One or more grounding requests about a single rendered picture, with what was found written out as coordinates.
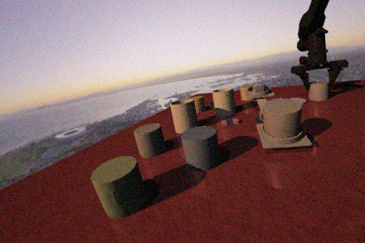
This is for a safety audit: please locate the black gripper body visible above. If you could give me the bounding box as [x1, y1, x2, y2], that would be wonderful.
[290, 47, 348, 75]

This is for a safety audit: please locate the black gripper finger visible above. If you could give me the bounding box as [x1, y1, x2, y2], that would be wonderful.
[328, 69, 344, 88]
[296, 73, 309, 90]

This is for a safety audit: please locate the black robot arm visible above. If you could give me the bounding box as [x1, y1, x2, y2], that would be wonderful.
[297, 0, 329, 66]

